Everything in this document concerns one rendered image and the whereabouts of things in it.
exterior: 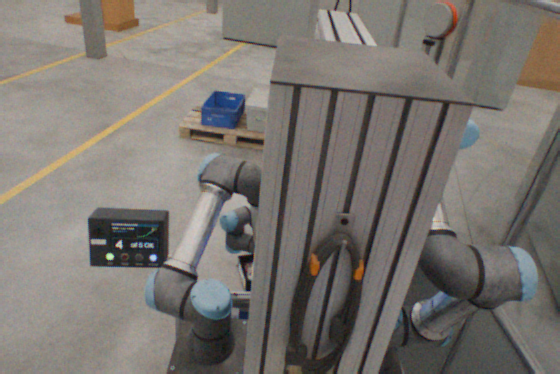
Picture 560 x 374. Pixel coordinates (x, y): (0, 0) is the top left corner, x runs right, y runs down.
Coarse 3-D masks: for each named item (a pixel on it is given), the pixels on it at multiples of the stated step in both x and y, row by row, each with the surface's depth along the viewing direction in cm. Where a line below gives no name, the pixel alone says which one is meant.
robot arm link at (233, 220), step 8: (240, 208) 167; (248, 208) 168; (224, 216) 163; (232, 216) 163; (240, 216) 164; (248, 216) 166; (224, 224) 164; (232, 224) 162; (240, 224) 165; (232, 232) 166; (240, 232) 167
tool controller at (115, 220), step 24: (96, 216) 148; (120, 216) 150; (144, 216) 151; (168, 216) 158; (96, 240) 149; (144, 240) 150; (168, 240) 161; (96, 264) 152; (120, 264) 152; (144, 264) 153
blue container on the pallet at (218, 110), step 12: (216, 96) 525; (228, 96) 523; (240, 96) 521; (204, 108) 472; (216, 108) 526; (228, 108) 530; (240, 108) 502; (204, 120) 479; (216, 120) 478; (228, 120) 476
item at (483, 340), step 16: (416, 272) 235; (416, 288) 234; (432, 288) 216; (480, 320) 174; (464, 336) 185; (480, 336) 174; (496, 336) 163; (400, 352) 251; (416, 352) 231; (432, 352) 213; (464, 352) 185; (480, 352) 173; (496, 352) 163; (512, 352) 154; (416, 368) 230; (432, 368) 212; (448, 368) 197; (464, 368) 184; (480, 368) 173; (496, 368) 163; (512, 368) 154
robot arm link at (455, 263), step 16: (432, 224) 92; (448, 224) 94; (432, 240) 90; (448, 240) 89; (432, 256) 89; (448, 256) 87; (464, 256) 87; (432, 272) 89; (448, 272) 87; (464, 272) 86; (448, 288) 88; (464, 288) 86
